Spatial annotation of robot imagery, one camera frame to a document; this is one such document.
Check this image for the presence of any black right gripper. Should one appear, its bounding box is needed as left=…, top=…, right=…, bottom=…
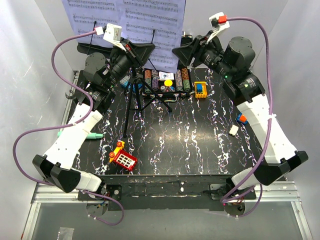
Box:
left=171, top=30, right=234, bottom=80

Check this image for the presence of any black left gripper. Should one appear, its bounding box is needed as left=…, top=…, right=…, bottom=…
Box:
left=104, top=37, right=155, bottom=90

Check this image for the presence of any black music stand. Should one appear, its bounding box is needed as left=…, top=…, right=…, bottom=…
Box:
left=79, top=30, right=164, bottom=138

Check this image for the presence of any sheet music page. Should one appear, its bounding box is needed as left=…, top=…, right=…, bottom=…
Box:
left=62, top=0, right=120, bottom=35
left=117, top=0, right=186, bottom=73

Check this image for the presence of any black microphone desk stand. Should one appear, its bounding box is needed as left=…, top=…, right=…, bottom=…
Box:
left=65, top=89, right=83, bottom=104

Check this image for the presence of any mint green toy microphone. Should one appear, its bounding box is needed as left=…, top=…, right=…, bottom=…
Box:
left=57, top=131, right=104, bottom=141

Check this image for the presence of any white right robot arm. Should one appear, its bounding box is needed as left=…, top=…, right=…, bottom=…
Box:
left=172, top=35, right=309, bottom=199

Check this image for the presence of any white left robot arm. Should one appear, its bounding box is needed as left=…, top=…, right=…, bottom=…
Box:
left=32, top=39, right=155, bottom=200

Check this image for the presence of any white playing card deck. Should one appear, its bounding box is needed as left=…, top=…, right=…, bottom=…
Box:
left=158, top=71, right=175, bottom=80

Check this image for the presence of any yellow round dealer chip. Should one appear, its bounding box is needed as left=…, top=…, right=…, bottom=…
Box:
left=164, top=79, right=173, bottom=87

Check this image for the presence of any black poker chip case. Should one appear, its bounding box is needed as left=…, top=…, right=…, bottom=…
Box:
left=142, top=57, right=194, bottom=103

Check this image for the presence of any yellow toy brick tray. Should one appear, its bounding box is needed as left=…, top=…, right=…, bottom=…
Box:
left=194, top=81, right=208, bottom=99

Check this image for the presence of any orange blue toy brick stack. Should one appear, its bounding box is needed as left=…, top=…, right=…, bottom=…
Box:
left=236, top=112, right=248, bottom=125

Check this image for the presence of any small white block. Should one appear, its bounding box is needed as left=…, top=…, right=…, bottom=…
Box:
left=229, top=125, right=239, bottom=136

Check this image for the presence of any red yellow toy brick house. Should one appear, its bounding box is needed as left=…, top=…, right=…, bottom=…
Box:
left=108, top=141, right=138, bottom=171

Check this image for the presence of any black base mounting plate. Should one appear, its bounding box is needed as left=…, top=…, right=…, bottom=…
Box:
left=77, top=174, right=257, bottom=212

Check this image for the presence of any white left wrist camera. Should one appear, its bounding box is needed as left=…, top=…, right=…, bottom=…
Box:
left=94, top=23, right=122, bottom=48

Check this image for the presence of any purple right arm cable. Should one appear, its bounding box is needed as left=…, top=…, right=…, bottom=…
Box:
left=219, top=16, right=273, bottom=218

